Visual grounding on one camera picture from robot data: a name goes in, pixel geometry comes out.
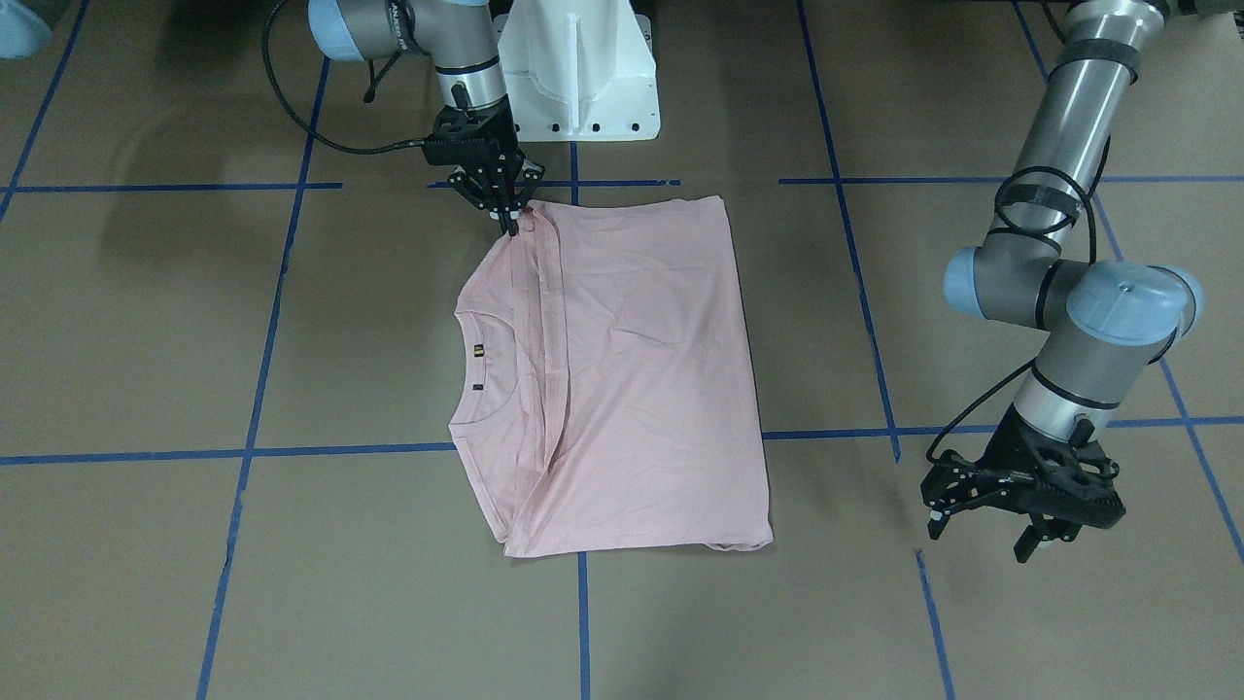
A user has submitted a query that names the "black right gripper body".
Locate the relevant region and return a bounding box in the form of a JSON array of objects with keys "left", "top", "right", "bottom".
[{"left": 423, "top": 101, "right": 545, "bottom": 218}]

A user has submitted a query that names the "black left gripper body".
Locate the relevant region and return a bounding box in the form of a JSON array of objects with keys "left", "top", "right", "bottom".
[{"left": 921, "top": 408, "right": 1125, "bottom": 528}]

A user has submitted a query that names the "pink Snoopy t-shirt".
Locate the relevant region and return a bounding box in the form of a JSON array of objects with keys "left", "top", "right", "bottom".
[{"left": 449, "top": 195, "right": 774, "bottom": 560}]

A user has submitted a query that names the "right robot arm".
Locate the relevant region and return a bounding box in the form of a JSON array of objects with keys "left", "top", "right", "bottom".
[{"left": 260, "top": 1, "right": 545, "bottom": 236}]

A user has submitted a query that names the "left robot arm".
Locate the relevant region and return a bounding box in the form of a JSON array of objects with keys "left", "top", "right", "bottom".
[{"left": 919, "top": 1, "right": 1242, "bottom": 563}]

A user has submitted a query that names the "brown paper table mat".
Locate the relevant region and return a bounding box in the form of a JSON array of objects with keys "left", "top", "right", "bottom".
[{"left": 1, "top": 1, "right": 1242, "bottom": 699}]

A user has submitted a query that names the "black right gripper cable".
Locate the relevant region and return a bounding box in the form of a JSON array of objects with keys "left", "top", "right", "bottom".
[{"left": 260, "top": 0, "right": 429, "bottom": 157}]

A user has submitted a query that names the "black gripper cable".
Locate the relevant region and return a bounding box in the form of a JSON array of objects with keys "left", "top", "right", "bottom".
[
  {"left": 923, "top": 165, "right": 1098, "bottom": 467},
  {"left": 260, "top": 0, "right": 429, "bottom": 157}
]

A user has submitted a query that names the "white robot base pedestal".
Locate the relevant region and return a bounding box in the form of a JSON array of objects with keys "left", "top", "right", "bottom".
[{"left": 493, "top": 1, "right": 662, "bottom": 143}]

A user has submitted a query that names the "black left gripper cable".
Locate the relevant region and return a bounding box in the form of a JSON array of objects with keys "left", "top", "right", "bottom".
[{"left": 923, "top": 165, "right": 1098, "bottom": 467}]

